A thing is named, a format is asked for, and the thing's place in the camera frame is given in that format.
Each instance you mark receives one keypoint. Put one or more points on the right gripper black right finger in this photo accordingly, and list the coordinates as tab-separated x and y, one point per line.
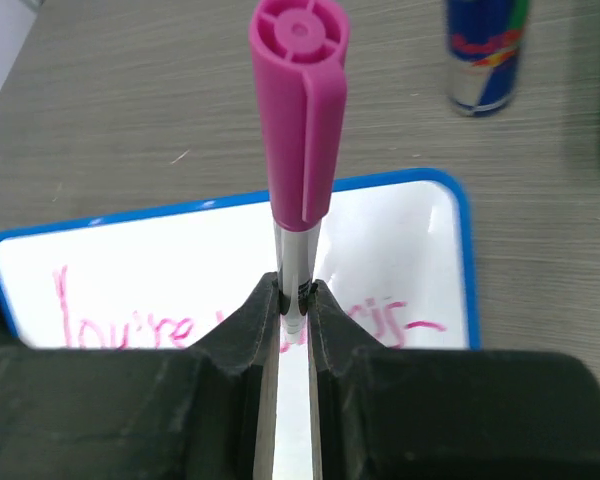
384	413

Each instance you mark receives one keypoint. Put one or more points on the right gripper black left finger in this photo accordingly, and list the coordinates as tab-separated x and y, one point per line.
204	412

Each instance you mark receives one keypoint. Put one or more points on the blue framed whiteboard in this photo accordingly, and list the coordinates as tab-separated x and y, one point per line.
394	250

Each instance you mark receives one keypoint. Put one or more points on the magenta capped marker pen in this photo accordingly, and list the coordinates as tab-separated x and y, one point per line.
298	51

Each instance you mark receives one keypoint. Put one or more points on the blue silver energy drink can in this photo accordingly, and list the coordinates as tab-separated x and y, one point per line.
484	41

